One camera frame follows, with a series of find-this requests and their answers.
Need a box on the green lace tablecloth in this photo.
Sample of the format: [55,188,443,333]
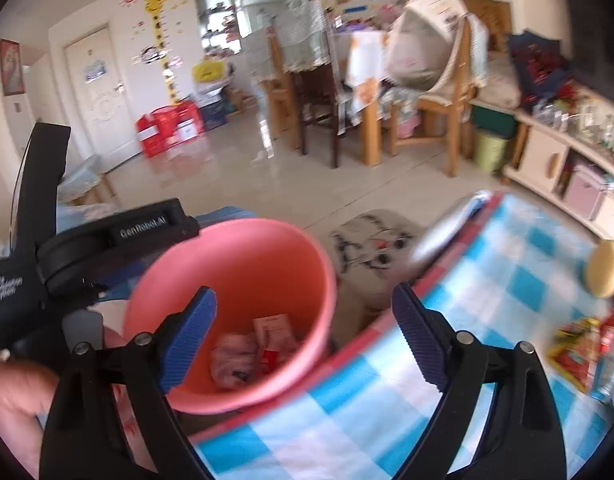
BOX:
[274,2,338,73]

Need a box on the green trash bin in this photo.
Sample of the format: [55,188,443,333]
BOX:
[473,130,508,173]

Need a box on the black television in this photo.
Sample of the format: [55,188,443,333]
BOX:
[559,0,614,96]

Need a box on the cat print floor mat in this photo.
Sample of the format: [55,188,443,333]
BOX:
[328,209,430,311]

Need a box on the white orange-print tablecloth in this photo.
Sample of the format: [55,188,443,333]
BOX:
[344,30,392,116]

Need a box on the cluttered shelf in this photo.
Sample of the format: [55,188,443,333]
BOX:
[199,0,242,56]

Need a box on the blue snack packet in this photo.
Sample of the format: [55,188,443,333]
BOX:
[589,355,614,406]

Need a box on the dark wrapped bouquet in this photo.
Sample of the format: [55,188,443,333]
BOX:
[507,32,575,106]

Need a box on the giraffe height sticker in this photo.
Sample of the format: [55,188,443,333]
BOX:
[144,0,182,106]

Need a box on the dark green box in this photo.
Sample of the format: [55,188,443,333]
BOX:
[469,102,518,138]

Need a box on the pink red packet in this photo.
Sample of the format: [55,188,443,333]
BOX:
[252,314,300,373]

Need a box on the white door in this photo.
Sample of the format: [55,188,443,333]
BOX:
[64,25,138,161]

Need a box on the dark wooden chair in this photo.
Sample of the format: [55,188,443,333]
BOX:
[292,62,345,168]

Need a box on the framed wall picture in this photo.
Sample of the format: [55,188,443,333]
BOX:
[0,39,26,97]

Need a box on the pink case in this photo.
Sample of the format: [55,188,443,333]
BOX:
[564,165,608,221]

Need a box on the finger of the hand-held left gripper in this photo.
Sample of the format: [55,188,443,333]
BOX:
[17,121,72,257]

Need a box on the green lace chair cover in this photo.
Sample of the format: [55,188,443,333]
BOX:
[457,12,490,88]

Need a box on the white TV cabinet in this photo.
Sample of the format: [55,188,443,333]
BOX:
[502,107,614,241]

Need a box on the pink bag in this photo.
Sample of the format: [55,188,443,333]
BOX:
[394,105,420,138]

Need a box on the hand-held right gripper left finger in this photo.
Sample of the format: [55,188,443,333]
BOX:
[39,285,218,480]

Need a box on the cork board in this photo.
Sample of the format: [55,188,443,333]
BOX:
[447,0,512,51]

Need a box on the person's left hand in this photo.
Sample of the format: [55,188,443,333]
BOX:
[0,350,62,480]

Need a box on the yellow pomelo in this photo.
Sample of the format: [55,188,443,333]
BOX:
[584,240,614,298]

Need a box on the blue checkered tablecloth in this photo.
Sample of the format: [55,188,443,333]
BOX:
[192,192,614,480]

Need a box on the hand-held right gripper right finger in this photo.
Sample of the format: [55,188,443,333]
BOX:
[391,282,568,480]

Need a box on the red gift box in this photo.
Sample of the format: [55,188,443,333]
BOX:
[137,112,180,158]
[159,101,205,141]

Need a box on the pink plastic bucket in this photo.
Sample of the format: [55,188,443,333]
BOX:
[123,217,338,415]

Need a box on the blue box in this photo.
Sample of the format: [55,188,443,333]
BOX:
[199,97,232,131]

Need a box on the light wooden chair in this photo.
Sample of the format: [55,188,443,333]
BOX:
[264,25,300,148]
[389,15,480,178]

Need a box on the white packet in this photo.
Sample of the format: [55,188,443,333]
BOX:
[209,332,260,393]

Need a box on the row of glass jars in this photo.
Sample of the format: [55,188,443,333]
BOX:
[532,95,614,156]

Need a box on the yellow bag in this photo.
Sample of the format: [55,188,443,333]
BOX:
[192,60,226,83]

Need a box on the lace covered side table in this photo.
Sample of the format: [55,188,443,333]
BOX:
[57,155,118,206]

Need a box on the red snack packet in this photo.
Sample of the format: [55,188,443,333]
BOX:
[547,317,605,393]

